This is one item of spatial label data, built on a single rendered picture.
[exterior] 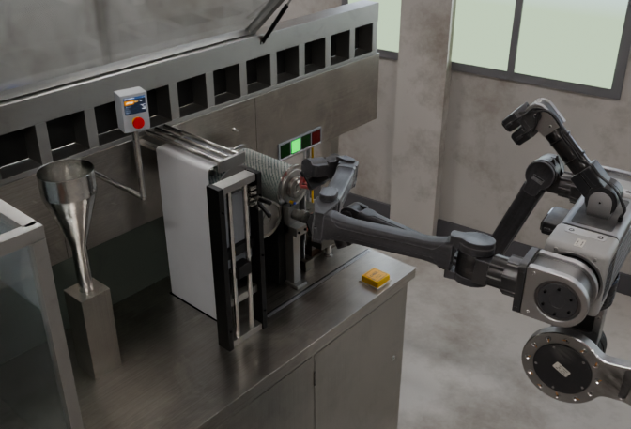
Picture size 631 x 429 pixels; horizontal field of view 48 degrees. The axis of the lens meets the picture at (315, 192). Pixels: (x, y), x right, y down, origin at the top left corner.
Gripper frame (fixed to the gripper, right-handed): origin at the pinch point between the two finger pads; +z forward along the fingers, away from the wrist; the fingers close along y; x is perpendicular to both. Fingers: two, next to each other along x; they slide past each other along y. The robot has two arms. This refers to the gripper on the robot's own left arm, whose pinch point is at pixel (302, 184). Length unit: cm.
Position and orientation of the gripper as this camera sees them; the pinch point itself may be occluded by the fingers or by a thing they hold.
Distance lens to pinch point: 229.8
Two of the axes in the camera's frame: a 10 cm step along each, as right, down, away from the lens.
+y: 6.9, -3.5, 6.3
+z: -5.3, 3.4, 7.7
